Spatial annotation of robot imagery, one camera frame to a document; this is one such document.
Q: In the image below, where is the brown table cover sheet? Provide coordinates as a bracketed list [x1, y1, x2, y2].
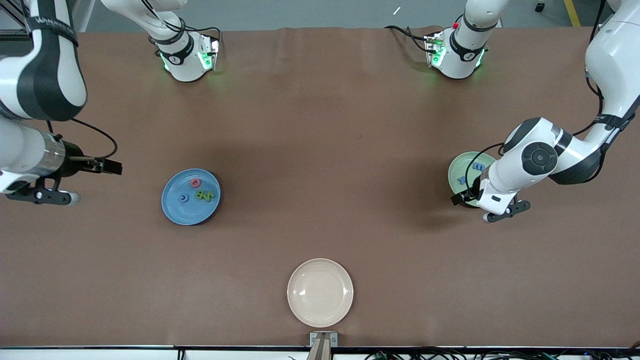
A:
[0, 26, 640, 348]

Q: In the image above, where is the black right arm base cable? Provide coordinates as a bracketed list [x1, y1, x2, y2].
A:
[180, 24, 222, 51]

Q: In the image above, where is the light green plate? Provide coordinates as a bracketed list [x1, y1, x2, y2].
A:
[447, 151, 498, 207]

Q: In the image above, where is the black left arm base cable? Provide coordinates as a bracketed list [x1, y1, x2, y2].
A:
[384, 25, 432, 53]

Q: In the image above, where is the black arm wrist cable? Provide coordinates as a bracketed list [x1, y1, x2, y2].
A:
[47, 117, 119, 161]
[465, 0, 636, 196]

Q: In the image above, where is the cream plate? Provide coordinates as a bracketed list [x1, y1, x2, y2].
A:
[287, 258, 354, 328]

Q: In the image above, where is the black arm base cable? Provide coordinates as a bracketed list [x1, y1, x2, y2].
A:
[384, 25, 432, 53]
[180, 24, 222, 51]

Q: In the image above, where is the black left arm wrist cable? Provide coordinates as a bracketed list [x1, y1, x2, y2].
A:
[465, 0, 636, 196]

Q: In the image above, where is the black right arm wrist cable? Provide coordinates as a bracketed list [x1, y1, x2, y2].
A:
[47, 117, 119, 161]

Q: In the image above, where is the blue plate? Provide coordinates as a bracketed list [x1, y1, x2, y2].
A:
[161, 168, 222, 226]

